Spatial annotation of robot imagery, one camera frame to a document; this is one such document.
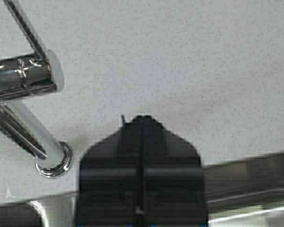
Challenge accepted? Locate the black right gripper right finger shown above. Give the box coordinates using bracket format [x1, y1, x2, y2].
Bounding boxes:
[142, 115, 208, 227]

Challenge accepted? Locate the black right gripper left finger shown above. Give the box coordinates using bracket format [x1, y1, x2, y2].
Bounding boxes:
[74, 115, 143, 227]

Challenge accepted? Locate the stainless steel double sink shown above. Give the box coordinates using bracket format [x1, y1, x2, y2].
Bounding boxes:
[0, 152, 284, 227]

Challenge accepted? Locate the chrome kitchen faucet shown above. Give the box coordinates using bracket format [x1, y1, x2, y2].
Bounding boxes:
[0, 0, 72, 178]

